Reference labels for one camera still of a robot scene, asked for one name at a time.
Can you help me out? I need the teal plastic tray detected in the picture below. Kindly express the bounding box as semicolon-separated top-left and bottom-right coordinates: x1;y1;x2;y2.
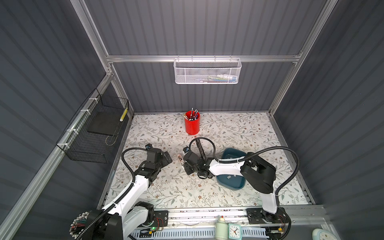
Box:
216;148;246;191

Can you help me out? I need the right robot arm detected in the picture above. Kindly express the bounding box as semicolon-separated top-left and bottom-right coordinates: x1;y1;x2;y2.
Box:
183;147;278;215

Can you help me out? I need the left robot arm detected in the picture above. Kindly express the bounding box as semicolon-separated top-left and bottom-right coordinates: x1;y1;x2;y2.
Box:
76;144;172;240

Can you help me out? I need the red pencil cup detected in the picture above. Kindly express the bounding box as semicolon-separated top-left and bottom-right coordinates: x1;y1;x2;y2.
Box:
184;111;200;135

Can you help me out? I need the yellow marker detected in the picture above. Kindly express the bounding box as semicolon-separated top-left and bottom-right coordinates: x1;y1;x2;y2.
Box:
120;108;128;122

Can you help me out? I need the black notebook in basket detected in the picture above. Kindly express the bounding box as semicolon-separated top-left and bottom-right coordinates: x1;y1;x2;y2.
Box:
87;112;123;136

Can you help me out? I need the white glue bottle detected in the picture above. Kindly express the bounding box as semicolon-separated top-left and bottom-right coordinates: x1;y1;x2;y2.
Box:
214;216;228;240

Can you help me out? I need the small teal clock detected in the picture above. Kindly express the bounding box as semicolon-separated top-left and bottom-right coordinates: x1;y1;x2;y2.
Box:
228;224;242;240

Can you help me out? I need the jar of pencils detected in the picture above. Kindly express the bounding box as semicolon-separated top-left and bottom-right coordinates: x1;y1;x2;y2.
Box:
69;212;90;240

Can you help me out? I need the pale round object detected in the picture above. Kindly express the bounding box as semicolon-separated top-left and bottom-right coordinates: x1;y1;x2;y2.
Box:
312;229;338;240

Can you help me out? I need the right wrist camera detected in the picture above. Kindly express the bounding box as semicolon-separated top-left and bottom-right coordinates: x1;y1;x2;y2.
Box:
183;147;190;154

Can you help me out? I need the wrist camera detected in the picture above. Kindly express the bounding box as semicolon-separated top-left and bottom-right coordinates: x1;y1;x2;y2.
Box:
183;147;190;154
145;144;153;151

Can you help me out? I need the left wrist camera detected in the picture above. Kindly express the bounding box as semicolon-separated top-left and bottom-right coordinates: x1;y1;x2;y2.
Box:
145;144;153;151

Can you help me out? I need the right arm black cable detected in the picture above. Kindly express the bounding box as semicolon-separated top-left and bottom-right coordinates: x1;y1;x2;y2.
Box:
188;137;301;197

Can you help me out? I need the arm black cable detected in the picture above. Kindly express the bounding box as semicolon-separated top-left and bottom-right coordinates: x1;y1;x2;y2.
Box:
74;147;150;240
188;137;301;197

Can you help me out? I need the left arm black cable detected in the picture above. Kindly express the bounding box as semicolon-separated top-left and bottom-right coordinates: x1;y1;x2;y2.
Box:
74;147;150;240

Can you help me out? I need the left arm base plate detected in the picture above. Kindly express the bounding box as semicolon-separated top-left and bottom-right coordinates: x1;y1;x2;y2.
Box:
134;210;169;229

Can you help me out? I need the black wire basket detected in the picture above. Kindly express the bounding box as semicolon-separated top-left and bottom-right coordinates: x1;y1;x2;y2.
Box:
57;89;130;164

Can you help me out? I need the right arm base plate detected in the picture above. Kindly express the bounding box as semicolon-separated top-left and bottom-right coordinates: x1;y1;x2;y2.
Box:
246;207;289;226

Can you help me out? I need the white wire mesh basket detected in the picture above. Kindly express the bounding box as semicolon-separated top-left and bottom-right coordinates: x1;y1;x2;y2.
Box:
173;58;242;85

